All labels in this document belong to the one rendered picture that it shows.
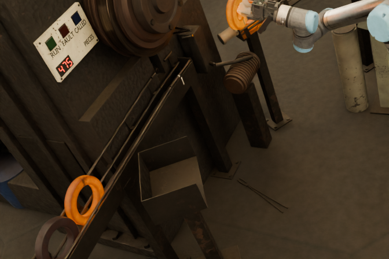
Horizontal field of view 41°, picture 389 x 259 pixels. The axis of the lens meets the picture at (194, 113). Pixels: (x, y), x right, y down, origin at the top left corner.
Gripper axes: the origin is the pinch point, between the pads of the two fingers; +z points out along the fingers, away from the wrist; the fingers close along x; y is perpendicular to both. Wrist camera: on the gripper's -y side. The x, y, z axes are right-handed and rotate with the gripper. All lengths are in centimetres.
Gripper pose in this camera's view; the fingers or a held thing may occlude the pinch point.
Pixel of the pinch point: (236, 8)
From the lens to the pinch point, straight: 243.3
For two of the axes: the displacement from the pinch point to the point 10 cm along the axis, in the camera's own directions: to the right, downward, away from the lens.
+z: -9.0, -2.8, 3.5
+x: -4.4, 6.7, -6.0
